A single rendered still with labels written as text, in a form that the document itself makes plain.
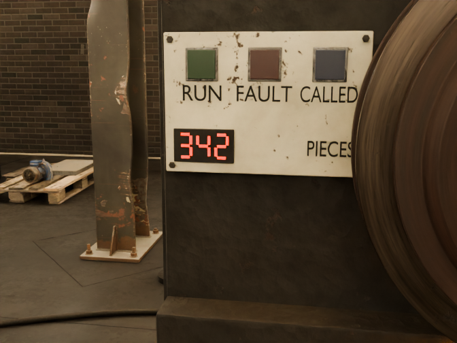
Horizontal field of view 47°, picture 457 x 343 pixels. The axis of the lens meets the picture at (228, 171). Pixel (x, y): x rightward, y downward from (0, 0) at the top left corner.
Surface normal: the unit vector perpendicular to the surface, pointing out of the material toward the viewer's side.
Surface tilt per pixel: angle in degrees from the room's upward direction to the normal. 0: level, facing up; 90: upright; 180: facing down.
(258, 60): 90
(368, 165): 90
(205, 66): 90
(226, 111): 90
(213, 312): 0
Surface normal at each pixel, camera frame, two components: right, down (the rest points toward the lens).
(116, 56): -0.17, 0.19
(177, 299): 0.00, -0.98
